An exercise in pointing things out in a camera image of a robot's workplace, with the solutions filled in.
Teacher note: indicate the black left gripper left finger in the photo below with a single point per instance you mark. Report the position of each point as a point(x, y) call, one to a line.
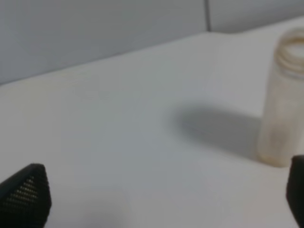
point(25, 199)

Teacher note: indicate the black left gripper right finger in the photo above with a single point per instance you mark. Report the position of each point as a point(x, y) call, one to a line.
point(295, 189)

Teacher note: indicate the pink label drink bottle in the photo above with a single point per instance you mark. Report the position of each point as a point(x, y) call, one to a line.
point(281, 134)

